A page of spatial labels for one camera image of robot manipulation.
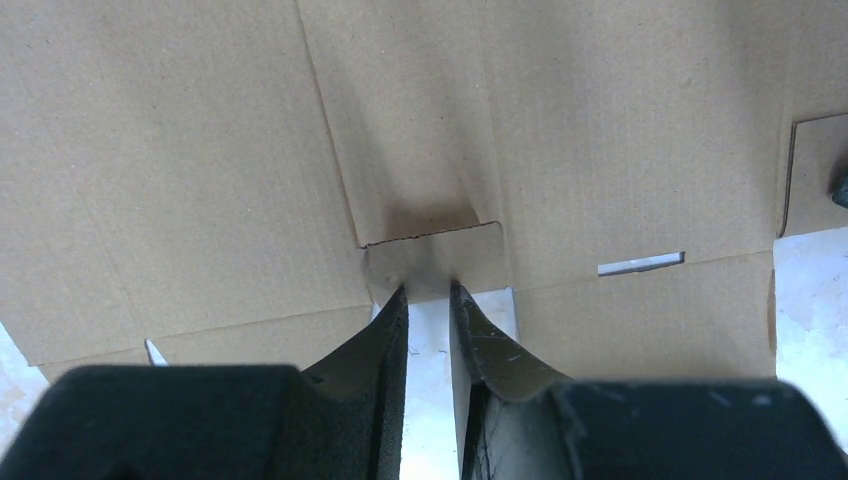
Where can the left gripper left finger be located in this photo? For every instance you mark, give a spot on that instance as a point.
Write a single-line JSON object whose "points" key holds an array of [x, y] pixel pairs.
{"points": [[341, 418]]}

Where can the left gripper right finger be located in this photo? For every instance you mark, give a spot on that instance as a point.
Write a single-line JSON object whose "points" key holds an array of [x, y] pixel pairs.
{"points": [[522, 419]]}

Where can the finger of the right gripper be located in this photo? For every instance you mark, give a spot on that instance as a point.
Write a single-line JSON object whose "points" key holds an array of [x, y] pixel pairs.
{"points": [[839, 194]]}

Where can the cardboard box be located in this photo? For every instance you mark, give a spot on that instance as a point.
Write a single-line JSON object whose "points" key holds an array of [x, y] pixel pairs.
{"points": [[241, 181]]}

